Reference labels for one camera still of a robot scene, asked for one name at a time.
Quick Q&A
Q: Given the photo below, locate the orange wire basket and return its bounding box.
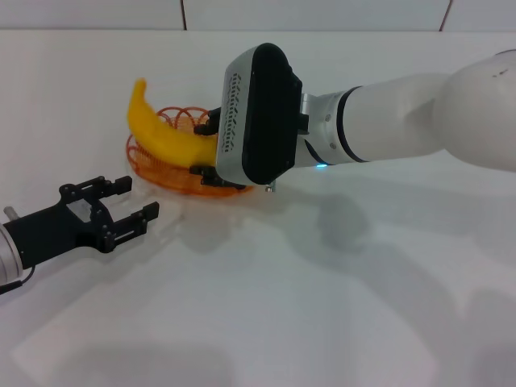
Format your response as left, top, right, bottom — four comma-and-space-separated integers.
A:
125, 105, 256, 199

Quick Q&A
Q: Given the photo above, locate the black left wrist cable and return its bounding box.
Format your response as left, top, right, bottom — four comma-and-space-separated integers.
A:
0, 264, 35, 296

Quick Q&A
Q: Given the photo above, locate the yellow banana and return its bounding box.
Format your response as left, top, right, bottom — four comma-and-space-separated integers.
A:
126, 77, 221, 169

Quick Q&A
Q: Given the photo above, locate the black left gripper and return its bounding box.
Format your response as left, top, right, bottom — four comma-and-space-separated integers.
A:
5, 175, 160, 269

